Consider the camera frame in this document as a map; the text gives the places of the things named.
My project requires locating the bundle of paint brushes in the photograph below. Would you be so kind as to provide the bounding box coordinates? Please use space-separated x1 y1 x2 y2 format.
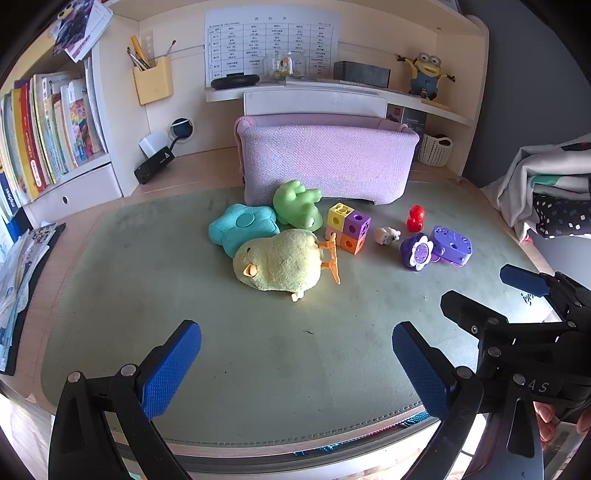
127 46 149 72

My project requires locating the yellow pencil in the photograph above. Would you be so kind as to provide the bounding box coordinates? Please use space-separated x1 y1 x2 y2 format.
130 36 151 70

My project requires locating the white charger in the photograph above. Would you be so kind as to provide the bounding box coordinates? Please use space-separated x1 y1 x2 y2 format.
139 132 168 158

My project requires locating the small white woven basket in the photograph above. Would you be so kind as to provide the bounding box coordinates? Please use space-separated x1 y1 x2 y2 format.
418 133 454 167

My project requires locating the dark product box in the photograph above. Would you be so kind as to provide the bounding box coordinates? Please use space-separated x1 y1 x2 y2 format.
387 104 428 134

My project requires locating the black grid box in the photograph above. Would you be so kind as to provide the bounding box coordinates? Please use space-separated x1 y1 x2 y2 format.
333 60 392 88

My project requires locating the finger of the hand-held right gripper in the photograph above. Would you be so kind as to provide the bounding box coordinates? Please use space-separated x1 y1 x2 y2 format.
441 291 564 341
500 264 591 324

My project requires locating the pink fabric basket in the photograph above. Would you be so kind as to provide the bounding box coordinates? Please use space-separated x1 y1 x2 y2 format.
234 114 421 207

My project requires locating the green desk mat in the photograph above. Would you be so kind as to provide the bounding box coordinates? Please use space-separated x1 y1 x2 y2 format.
41 180 555 446

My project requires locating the purple flower toy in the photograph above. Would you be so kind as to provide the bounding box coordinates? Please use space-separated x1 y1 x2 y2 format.
400 233 437 271

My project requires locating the green frog toy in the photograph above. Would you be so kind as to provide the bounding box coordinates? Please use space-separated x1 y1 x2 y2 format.
272 180 325 232

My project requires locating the glass jar with pebbles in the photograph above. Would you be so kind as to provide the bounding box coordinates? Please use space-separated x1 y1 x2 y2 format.
265 52 306 79

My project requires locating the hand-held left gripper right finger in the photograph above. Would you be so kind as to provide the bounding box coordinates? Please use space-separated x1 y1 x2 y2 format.
392 321 543 480

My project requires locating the pile of loose papers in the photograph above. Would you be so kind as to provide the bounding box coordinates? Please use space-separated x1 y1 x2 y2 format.
0 222 68 374

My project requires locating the dark patterned cloth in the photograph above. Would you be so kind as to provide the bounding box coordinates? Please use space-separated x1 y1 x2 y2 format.
531 191 591 240

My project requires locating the white drawer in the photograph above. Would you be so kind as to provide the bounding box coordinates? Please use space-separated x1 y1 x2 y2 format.
23 161 124 232

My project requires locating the large picture book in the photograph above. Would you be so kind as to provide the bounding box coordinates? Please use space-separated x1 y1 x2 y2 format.
285 75 386 95

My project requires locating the clear stencil ruler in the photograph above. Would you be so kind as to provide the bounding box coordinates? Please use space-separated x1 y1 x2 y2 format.
141 28 156 68

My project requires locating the person's right hand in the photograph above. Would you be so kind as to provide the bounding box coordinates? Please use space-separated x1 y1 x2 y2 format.
534 401 591 452

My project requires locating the yellow cartoon figure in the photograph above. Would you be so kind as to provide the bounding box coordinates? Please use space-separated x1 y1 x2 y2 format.
396 52 455 110

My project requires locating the round cable grommet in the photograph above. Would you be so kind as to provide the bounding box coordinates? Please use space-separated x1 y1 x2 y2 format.
168 117 197 144

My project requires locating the white shelf board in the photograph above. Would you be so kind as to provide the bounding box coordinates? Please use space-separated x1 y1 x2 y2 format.
205 85 476 127

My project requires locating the white timetable sheet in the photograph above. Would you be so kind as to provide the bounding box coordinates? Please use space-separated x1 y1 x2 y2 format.
204 10 341 88

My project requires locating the stack of booklets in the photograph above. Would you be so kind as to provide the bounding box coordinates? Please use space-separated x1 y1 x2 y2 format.
51 0 114 63

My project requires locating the teal star cushion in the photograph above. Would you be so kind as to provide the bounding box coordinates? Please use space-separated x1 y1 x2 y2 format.
208 203 281 258

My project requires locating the white panel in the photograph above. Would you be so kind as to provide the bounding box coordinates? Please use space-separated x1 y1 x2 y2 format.
243 90 387 119

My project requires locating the row of upright books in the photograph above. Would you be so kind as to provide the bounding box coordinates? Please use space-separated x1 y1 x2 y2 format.
0 71 109 217

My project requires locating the purple toy camera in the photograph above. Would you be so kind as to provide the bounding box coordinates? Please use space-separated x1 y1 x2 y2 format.
430 225 474 267

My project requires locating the black round disc case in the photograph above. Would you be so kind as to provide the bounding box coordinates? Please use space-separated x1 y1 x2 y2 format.
211 73 260 90

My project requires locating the black power adapter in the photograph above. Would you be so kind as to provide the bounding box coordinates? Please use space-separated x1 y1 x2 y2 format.
134 148 175 185

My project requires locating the yellow chick plush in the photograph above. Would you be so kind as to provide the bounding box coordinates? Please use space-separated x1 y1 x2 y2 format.
232 228 343 303

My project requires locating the yellow pen holder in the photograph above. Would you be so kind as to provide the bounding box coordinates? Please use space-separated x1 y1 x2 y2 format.
133 56 174 106

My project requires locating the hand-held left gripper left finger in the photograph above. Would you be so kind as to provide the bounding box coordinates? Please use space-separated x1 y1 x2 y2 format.
48 319 202 480

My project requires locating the colourful cube block toy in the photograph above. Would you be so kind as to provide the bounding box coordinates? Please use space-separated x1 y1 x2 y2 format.
325 202 373 256

